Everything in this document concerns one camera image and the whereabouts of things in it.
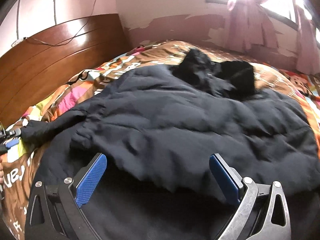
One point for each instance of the wooden headboard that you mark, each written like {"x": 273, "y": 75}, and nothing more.
{"x": 37, "y": 66}

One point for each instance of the dark navy padded jacket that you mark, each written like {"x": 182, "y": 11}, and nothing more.
{"x": 158, "y": 125}

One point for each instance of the pink curtain right panel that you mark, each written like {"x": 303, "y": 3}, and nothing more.
{"x": 308, "y": 55}

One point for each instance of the pink curtain panel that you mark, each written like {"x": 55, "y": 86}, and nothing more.
{"x": 248, "y": 25}
{"x": 308, "y": 55}

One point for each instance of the pink curtain left panel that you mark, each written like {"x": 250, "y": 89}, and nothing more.
{"x": 248, "y": 25}

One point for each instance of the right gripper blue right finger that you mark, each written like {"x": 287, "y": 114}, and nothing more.
{"x": 227, "y": 179}

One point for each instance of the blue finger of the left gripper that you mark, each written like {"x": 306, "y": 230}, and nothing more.
{"x": 11, "y": 143}
{"x": 13, "y": 133}

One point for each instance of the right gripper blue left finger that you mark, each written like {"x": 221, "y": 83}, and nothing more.
{"x": 87, "y": 179}

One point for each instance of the colourful cartoon brown duvet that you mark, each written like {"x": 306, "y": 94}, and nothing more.
{"x": 20, "y": 164}

